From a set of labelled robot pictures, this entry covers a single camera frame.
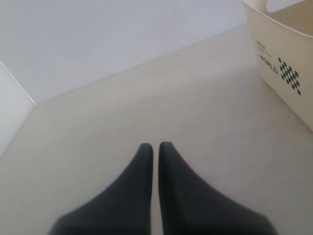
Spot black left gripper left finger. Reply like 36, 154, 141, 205
49, 143, 153, 235

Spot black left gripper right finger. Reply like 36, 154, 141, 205
158, 141, 273, 235

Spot cream plastic bin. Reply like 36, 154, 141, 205
243, 0, 313, 128

